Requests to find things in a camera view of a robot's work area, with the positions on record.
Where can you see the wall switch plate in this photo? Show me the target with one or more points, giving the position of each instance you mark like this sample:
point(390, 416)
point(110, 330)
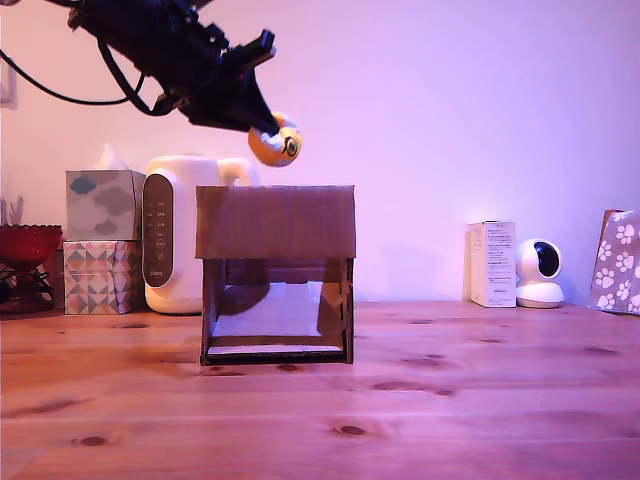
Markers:
point(7, 85)

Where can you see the cloud print tissue box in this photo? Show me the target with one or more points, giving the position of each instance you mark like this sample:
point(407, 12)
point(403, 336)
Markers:
point(100, 205)

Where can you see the white electric kettle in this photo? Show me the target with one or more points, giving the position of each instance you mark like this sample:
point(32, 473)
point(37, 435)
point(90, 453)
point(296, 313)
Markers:
point(192, 175)

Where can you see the small white round camera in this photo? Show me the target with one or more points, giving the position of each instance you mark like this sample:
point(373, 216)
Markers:
point(537, 295)

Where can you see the wooden chair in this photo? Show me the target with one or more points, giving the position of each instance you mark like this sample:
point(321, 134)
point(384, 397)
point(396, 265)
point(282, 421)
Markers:
point(611, 214)

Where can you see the white printed carton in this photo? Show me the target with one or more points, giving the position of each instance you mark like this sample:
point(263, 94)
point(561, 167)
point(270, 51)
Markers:
point(500, 265)

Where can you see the dried lavender stems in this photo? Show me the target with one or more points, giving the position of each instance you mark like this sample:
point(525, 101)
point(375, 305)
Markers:
point(10, 212)

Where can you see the red glass bowl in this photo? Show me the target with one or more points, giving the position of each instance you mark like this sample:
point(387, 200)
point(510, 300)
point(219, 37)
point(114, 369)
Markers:
point(30, 245)

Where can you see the triangle pattern tissue box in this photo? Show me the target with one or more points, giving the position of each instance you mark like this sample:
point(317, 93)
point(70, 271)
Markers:
point(95, 280)

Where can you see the white tissue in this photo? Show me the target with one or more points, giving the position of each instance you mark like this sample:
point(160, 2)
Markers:
point(109, 160)

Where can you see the yellow and white footbag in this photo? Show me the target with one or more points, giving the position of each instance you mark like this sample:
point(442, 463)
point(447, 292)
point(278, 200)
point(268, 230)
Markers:
point(275, 150)

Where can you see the cardboard dice tower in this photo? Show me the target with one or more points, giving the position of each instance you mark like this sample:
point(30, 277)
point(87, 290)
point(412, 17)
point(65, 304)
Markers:
point(277, 222)

